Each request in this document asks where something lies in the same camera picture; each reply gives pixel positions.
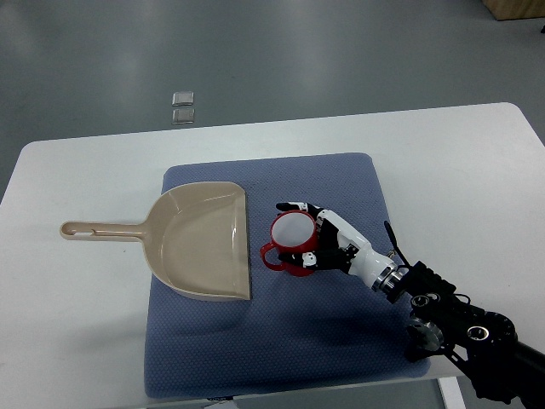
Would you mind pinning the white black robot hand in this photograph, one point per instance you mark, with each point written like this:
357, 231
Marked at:
341, 246

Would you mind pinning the red cup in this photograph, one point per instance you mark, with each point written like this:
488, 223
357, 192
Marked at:
293, 232

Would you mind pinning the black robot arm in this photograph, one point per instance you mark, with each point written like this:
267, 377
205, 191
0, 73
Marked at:
483, 345

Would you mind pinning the beige plastic dustpan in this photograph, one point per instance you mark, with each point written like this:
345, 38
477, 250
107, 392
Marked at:
195, 240

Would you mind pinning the blue textured mat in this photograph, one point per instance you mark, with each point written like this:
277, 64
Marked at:
293, 333

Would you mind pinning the white table leg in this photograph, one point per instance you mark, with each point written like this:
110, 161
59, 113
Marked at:
451, 393

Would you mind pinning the upper metal floor plate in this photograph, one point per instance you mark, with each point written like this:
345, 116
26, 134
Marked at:
182, 98

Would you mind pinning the wooden box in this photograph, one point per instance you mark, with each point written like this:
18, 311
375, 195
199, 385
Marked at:
515, 9

